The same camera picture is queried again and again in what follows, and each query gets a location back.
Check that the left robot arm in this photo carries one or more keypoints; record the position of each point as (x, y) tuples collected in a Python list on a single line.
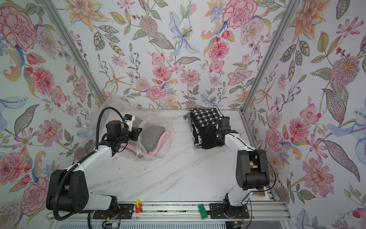
[(68, 188)]

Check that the aluminium corner post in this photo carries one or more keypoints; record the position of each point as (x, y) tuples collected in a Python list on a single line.
[(284, 23), (66, 36)]

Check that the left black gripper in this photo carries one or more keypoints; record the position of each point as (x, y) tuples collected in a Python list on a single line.
[(135, 135)]

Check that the grey fuzzy blanket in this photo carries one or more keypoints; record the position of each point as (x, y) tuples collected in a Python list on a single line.
[(150, 137)]

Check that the clear plastic vacuum bag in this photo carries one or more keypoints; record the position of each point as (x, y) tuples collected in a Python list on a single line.
[(115, 108)]

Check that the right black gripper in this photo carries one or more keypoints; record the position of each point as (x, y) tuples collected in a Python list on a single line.
[(211, 132)]

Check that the right aluminium corner post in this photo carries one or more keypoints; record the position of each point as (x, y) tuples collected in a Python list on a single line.
[(284, 23)]

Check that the aluminium front rail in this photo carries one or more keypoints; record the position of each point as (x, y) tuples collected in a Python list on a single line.
[(188, 211)]

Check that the black smiley knitted blanket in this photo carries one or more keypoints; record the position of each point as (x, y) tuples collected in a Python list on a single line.
[(204, 123)]

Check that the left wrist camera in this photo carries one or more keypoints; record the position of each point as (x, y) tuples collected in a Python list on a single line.
[(129, 119)]

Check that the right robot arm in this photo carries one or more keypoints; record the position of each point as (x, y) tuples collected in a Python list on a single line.
[(252, 173)]

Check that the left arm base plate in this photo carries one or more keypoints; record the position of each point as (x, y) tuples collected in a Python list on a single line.
[(124, 211)]

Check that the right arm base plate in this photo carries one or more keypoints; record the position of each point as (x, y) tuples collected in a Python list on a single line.
[(221, 211)]

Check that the red yellow clamp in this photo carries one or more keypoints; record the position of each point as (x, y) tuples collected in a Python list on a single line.
[(138, 207)]

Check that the left aluminium corner post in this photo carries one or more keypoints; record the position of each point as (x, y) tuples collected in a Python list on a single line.
[(66, 36)]

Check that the wooden chessboard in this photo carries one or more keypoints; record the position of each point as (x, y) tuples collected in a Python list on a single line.
[(260, 193)]

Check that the green block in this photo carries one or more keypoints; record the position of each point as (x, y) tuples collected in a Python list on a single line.
[(202, 211)]

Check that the pink folded blanket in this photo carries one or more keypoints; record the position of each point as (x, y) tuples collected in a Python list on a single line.
[(141, 151)]

